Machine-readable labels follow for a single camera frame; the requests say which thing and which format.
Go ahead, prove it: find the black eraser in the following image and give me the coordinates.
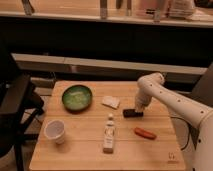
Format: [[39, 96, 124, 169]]
[[123, 109, 143, 118]]

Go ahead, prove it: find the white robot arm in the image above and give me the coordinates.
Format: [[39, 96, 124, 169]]
[[135, 72, 213, 171]]

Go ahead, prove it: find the white sponge block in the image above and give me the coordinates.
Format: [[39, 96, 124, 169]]
[[102, 96, 120, 109]]

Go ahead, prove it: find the orange carrot toy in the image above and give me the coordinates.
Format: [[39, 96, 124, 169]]
[[134, 127, 157, 140]]

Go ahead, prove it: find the white bottle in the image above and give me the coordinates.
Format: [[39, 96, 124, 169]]
[[103, 113, 115, 154]]

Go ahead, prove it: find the green bowl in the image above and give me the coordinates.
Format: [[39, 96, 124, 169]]
[[62, 85, 93, 111]]

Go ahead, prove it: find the white paper cup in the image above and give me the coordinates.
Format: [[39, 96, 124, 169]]
[[44, 120, 65, 144]]

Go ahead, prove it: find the black chair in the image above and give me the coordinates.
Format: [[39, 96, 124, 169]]
[[0, 48, 44, 171]]

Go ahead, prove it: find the black cable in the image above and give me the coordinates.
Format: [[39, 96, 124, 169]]
[[172, 116, 192, 151]]

